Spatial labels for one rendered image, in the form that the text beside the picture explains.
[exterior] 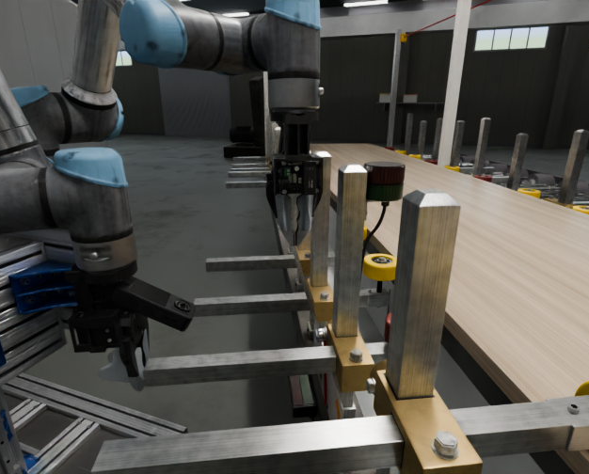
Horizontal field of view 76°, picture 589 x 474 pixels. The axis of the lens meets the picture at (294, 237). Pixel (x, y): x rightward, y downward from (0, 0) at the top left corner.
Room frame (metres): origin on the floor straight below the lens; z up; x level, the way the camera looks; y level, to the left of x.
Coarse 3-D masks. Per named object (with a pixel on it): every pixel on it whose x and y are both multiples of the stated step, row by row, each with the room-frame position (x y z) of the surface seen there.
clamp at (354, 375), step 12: (360, 336) 0.54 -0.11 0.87; (336, 348) 0.51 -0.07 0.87; (348, 348) 0.51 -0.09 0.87; (360, 348) 0.51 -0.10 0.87; (348, 360) 0.48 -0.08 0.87; (372, 360) 0.48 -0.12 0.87; (336, 372) 0.50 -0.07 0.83; (348, 372) 0.46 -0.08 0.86; (360, 372) 0.47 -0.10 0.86; (348, 384) 0.46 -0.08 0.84; (360, 384) 0.47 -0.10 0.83
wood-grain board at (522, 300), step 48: (336, 144) 3.39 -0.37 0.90; (336, 192) 1.49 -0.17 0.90; (480, 192) 1.49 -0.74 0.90; (384, 240) 0.92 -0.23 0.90; (480, 240) 0.92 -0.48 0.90; (528, 240) 0.92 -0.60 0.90; (576, 240) 0.92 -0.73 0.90; (480, 288) 0.65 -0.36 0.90; (528, 288) 0.65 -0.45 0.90; (576, 288) 0.65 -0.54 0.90; (480, 336) 0.49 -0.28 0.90; (528, 336) 0.49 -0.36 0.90; (576, 336) 0.49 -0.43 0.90; (528, 384) 0.39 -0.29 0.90; (576, 384) 0.39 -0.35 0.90
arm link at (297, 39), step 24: (288, 0) 0.56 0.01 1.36; (312, 0) 0.57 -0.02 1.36; (264, 24) 0.58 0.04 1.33; (288, 24) 0.56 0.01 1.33; (312, 24) 0.56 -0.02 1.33; (264, 48) 0.58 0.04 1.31; (288, 48) 0.56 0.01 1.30; (312, 48) 0.57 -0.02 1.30; (288, 72) 0.56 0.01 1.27; (312, 72) 0.57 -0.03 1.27
